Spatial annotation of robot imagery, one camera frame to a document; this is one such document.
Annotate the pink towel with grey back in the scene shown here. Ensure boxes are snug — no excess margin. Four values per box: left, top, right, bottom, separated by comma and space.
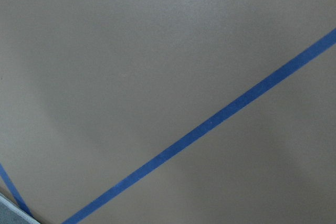
1, 194, 39, 224

